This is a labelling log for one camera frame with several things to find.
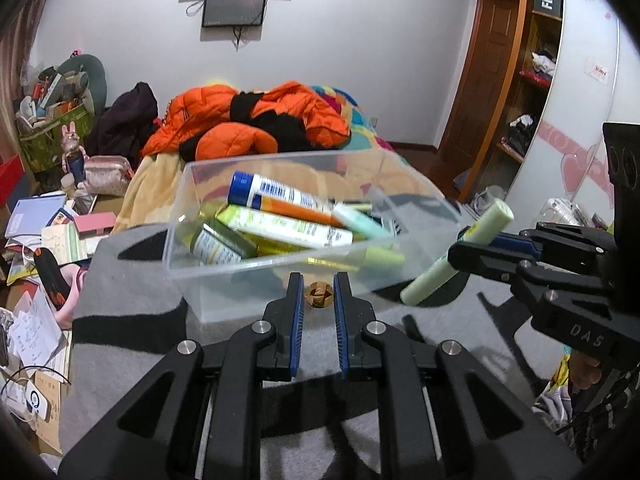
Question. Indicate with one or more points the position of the orange down jacket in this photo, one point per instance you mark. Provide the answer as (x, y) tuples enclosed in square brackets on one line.
[(200, 105)]

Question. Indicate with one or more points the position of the green white printed booklet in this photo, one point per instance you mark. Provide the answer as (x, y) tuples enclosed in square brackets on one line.
[(65, 242)]

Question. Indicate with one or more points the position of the green glass jar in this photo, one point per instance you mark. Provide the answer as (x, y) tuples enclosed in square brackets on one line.
[(220, 247)]

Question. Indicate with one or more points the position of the person's right hand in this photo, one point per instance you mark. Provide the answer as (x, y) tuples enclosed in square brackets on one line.
[(582, 372)]

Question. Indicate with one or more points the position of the grey black blanket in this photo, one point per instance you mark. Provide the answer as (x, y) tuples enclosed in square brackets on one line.
[(140, 360)]

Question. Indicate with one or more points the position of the white paper sheets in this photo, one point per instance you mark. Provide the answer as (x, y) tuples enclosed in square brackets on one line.
[(35, 330)]

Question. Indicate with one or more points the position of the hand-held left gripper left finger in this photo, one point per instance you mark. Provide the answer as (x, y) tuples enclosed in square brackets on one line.
[(298, 325)]

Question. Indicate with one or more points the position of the wooden door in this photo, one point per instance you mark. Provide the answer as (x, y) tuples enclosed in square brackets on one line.
[(487, 85)]

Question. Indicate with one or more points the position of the dark folded clothes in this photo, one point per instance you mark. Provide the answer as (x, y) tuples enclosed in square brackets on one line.
[(522, 134)]

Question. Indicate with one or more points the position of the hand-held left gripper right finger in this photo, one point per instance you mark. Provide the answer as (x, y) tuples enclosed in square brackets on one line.
[(340, 325)]

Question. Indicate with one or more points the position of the pale blue notebook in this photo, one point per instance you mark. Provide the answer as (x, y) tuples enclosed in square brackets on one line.
[(30, 212)]

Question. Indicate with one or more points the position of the clear plastic box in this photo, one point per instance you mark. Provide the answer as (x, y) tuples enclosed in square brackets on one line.
[(280, 280)]

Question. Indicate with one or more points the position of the person's printed clothing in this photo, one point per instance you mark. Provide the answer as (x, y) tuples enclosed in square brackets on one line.
[(555, 400)]

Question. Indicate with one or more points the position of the red cloth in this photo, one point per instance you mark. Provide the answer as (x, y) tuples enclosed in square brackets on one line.
[(536, 78)]

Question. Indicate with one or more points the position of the white bag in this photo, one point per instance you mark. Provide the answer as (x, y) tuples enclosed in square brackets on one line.
[(489, 197)]

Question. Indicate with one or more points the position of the striped curtain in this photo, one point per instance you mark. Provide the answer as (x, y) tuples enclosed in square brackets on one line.
[(15, 50)]

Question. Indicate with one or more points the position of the black box with white print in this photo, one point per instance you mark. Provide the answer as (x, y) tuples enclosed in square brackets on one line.
[(547, 0)]

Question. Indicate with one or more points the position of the dark coat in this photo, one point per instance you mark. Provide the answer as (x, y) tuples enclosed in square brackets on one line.
[(125, 115)]

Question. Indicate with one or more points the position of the white wardrobe door pink hearts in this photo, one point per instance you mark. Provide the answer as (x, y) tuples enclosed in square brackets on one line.
[(585, 110)]

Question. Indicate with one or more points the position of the black orange tool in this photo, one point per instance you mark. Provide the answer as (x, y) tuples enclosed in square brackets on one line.
[(50, 275)]

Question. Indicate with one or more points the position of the mint green tube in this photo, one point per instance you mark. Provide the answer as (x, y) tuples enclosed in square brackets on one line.
[(360, 221)]

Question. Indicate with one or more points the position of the blue capped sunscreen tube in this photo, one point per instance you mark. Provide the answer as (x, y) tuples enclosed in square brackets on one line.
[(270, 192)]

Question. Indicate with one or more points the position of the green printed tube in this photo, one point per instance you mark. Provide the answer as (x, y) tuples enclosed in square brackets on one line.
[(285, 227)]

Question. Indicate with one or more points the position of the colourful printed blanket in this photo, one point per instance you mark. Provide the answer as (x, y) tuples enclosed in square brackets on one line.
[(150, 180)]

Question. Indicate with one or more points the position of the pink notebook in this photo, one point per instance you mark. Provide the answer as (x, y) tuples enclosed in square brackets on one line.
[(95, 222)]

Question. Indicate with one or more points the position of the grey neck pillow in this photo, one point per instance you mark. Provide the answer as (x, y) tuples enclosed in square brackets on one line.
[(97, 80)]

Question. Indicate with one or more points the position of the red box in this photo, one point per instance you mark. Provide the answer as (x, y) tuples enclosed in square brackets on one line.
[(10, 180)]

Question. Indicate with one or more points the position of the dark phone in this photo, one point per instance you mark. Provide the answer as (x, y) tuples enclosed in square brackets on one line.
[(85, 204)]

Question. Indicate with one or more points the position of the pink rabbit figure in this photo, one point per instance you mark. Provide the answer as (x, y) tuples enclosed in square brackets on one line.
[(76, 162)]

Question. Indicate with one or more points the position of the pink cosmetic pouch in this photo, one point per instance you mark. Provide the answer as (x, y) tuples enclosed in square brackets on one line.
[(107, 175)]

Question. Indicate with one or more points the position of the pale green tube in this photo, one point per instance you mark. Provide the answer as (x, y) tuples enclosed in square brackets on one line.
[(492, 217)]

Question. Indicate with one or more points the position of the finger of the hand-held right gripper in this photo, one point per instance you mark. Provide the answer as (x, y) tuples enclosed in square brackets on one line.
[(515, 245), (480, 260)]

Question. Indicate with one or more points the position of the small black wall screen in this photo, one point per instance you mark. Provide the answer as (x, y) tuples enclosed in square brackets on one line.
[(234, 6)]

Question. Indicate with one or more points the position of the white charger device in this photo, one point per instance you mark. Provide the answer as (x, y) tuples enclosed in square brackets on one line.
[(36, 400)]

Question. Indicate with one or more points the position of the green storage box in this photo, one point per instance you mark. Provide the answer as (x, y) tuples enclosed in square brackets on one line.
[(45, 142)]

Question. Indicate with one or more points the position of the black garment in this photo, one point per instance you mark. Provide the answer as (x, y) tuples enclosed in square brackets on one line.
[(287, 132)]

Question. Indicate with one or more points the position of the white garment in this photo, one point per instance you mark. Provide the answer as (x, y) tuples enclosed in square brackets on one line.
[(544, 62)]

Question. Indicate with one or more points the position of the yellow green marker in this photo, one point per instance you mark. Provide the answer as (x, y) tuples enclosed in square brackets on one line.
[(385, 257)]

